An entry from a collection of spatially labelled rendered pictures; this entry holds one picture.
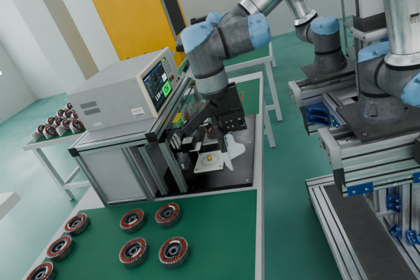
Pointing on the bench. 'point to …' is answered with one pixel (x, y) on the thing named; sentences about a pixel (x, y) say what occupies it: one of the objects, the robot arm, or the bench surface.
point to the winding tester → (122, 92)
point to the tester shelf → (129, 129)
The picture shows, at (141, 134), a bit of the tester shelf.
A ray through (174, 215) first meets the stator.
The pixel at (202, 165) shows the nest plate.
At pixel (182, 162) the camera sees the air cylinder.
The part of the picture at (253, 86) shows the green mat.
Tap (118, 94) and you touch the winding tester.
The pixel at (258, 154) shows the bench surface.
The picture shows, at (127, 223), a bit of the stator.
